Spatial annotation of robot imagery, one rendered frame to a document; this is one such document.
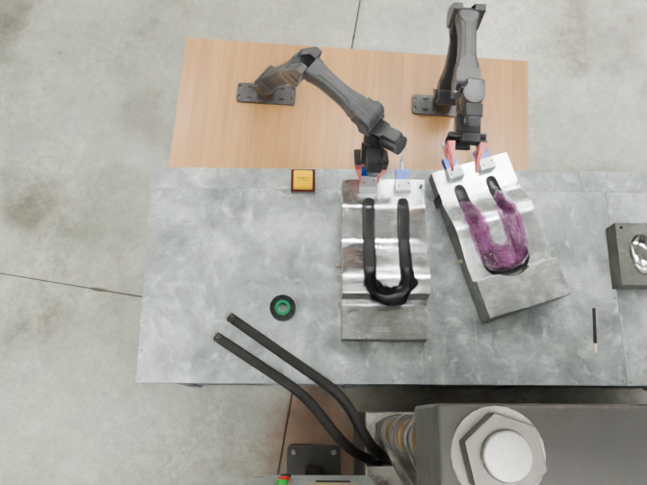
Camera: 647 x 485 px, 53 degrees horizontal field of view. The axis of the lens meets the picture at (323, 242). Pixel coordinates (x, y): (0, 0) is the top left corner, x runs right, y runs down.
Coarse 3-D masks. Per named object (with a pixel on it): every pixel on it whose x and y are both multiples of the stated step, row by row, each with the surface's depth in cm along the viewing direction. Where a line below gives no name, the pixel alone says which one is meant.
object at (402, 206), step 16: (368, 208) 205; (400, 208) 205; (368, 224) 203; (400, 224) 203; (368, 240) 202; (400, 240) 202; (368, 256) 199; (400, 256) 198; (368, 272) 196; (368, 288) 191; (384, 288) 191; (400, 288) 190; (384, 304) 197; (400, 304) 196
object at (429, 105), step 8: (416, 96) 223; (424, 96) 223; (432, 96) 223; (416, 104) 222; (424, 104) 222; (432, 104) 221; (416, 112) 221; (424, 112) 221; (432, 112) 222; (440, 112) 220; (448, 112) 221
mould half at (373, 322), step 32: (352, 192) 205; (384, 192) 205; (416, 192) 205; (352, 224) 203; (384, 224) 203; (416, 224) 203; (352, 256) 198; (384, 256) 198; (416, 256) 198; (352, 288) 193; (416, 288) 193; (352, 320) 198; (384, 320) 198; (416, 320) 198
